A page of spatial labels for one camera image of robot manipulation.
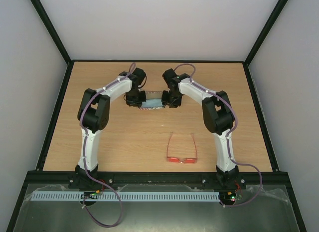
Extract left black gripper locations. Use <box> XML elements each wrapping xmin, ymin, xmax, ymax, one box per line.
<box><xmin>126</xmin><ymin>89</ymin><xmax>147</xmax><ymax>107</ymax></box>

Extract right electronics board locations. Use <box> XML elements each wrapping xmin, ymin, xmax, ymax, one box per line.
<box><xmin>219</xmin><ymin>189</ymin><xmax>243</xmax><ymax>203</ymax></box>

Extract red sunglasses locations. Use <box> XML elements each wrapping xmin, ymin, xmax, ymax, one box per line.
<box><xmin>166</xmin><ymin>133</ymin><xmax>198</xmax><ymax>164</ymax></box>

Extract purple cable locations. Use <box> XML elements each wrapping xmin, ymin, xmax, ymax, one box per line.
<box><xmin>78</xmin><ymin>63</ymin><xmax>123</xmax><ymax>228</ymax></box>
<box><xmin>173</xmin><ymin>64</ymin><xmax>263</xmax><ymax>208</ymax></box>

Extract american flag glasses case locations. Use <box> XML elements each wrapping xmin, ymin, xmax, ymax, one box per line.
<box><xmin>139</xmin><ymin>91</ymin><xmax>165</xmax><ymax>110</ymax></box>

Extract black front mounting rail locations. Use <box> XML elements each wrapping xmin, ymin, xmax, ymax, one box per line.
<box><xmin>24</xmin><ymin>171</ymin><xmax>291</xmax><ymax>190</ymax></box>

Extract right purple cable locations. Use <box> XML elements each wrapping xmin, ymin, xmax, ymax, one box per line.
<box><xmin>173</xmin><ymin>64</ymin><xmax>263</xmax><ymax>208</ymax></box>

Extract electronics board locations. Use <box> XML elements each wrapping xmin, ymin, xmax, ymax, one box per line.
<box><xmin>80</xmin><ymin>190</ymin><xmax>104</xmax><ymax>200</ymax></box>
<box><xmin>219</xmin><ymin>189</ymin><xmax>243</xmax><ymax>203</ymax></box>

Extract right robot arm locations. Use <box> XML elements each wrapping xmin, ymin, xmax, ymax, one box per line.
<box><xmin>161</xmin><ymin>69</ymin><xmax>239</xmax><ymax>188</ymax></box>

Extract left electronics board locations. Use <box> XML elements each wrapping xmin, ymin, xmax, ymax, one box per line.
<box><xmin>80</xmin><ymin>190</ymin><xmax>104</xmax><ymax>200</ymax></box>

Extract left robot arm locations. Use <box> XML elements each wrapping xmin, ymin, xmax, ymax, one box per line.
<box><xmin>70</xmin><ymin>63</ymin><xmax>147</xmax><ymax>189</ymax></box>

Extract black aluminium frame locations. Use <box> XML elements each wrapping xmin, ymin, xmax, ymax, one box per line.
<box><xmin>0</xmin><ymin>0</ymin><xmax>319</xmax><ymax>232</ymax></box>

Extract blue cleaning cloth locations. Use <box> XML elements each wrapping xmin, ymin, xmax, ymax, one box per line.
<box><xmin>142</xmin><ymin>98</ymin><xmax>164</xmax><ymax>109</ymax></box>

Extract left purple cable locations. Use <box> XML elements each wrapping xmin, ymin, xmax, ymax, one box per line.
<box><xmin>78</xmin><ymin>63</ymin><xmax>123</xmax><ymax>228</ymax></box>

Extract light blue slotted cable duct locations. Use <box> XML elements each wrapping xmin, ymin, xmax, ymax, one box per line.
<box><xmin>30</xmin><ymin>191</ymin><xmax>220</xmax><ymax>202</ymax></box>

